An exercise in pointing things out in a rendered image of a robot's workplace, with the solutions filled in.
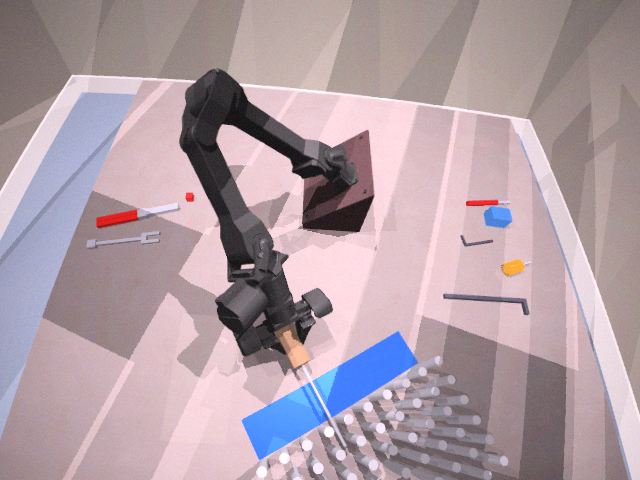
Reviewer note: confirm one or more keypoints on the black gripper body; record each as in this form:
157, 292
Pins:
281, 314

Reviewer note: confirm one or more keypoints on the blue block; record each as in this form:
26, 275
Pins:
498, 216

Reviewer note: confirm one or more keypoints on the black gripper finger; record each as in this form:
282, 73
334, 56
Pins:
275, 345
303, 328

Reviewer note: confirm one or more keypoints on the blue flat strip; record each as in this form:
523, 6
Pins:
297, 413

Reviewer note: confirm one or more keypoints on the orange ribbed screwdriver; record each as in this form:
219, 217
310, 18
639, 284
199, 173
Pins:
514, 266

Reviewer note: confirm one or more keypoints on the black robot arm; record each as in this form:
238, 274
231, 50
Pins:
216, 99

